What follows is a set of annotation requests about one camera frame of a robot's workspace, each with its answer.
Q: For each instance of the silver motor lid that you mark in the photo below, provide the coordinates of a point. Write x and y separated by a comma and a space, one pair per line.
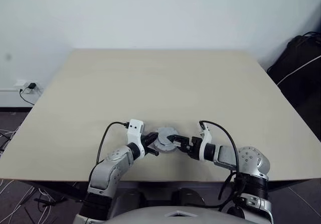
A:
164, 133

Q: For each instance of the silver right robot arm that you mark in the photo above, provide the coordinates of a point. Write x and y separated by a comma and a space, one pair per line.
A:
250, 158

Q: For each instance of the white wall socket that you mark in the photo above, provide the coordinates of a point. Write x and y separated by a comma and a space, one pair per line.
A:
37, 89

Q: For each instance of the dark rounded shape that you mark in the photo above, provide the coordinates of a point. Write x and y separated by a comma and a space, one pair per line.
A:
188, 196
131, 199

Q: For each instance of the black bag with white stripe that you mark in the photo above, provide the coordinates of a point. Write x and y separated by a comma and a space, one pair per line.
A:
296, 70

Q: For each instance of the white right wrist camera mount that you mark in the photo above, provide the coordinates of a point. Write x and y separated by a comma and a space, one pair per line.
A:
206, 138

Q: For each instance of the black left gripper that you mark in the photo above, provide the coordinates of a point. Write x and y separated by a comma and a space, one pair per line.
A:
146, 145

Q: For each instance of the silver robot torso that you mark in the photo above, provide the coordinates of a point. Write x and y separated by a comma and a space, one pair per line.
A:
175, 214

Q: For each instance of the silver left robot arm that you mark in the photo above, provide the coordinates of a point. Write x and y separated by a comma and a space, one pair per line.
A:
107, 168

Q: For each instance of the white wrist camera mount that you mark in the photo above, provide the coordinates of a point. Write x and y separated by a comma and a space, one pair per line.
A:
135, 129
206, 138

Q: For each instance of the black power adapter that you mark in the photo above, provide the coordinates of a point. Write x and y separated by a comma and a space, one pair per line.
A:
31, 86

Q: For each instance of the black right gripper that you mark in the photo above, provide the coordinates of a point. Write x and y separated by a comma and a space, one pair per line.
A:
193, 148

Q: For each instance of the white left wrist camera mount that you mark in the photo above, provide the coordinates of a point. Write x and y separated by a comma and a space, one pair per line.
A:
135, 129

